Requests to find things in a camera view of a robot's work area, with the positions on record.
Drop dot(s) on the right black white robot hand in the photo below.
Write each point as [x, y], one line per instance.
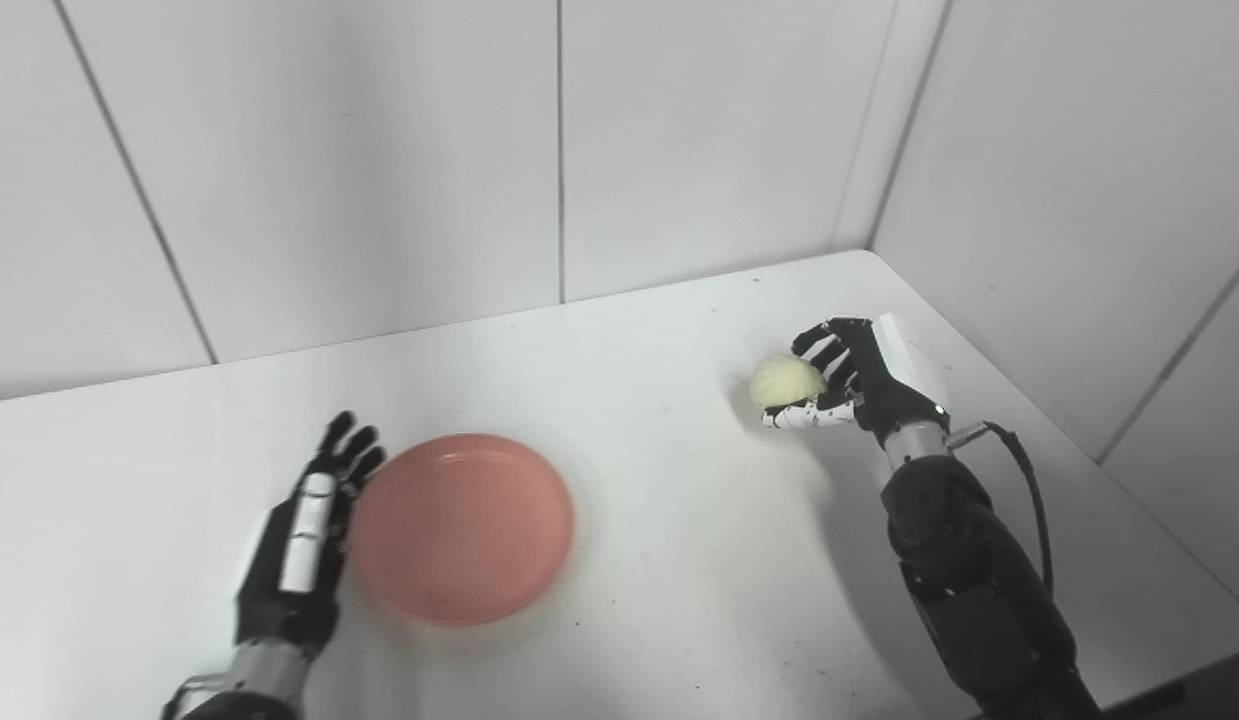
[874, 375]

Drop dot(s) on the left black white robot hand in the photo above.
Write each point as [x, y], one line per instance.
[301, 550]

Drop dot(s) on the white steamed bun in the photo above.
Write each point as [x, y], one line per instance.
[787, 381]

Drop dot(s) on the pink round plate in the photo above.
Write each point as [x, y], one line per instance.
[463, 528]

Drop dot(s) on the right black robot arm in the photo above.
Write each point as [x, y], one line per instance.
[979, 590]

